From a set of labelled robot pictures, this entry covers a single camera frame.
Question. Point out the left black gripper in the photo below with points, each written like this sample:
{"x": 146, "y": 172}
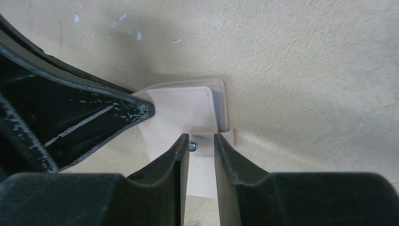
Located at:
{"x": 53, "y": 115}

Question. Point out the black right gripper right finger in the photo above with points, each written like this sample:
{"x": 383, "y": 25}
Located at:
{"x": 250, "y": 196}

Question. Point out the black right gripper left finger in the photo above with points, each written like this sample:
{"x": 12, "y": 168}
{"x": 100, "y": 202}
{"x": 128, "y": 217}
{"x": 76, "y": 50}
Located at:
{"x": 153, "y": 196}

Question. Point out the beige leather card holder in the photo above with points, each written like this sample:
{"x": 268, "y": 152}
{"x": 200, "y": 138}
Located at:
{"x": 198, "y": 108}

